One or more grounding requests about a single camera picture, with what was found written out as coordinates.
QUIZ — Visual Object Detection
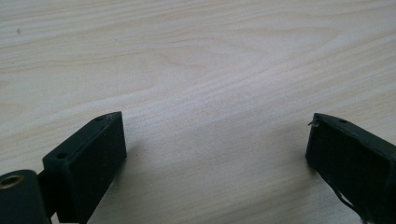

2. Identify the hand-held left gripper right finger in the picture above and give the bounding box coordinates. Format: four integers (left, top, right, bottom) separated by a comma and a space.
304, 112, 396, 224

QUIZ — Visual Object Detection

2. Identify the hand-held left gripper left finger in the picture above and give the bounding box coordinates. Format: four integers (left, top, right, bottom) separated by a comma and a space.
36, 111, 128, 224

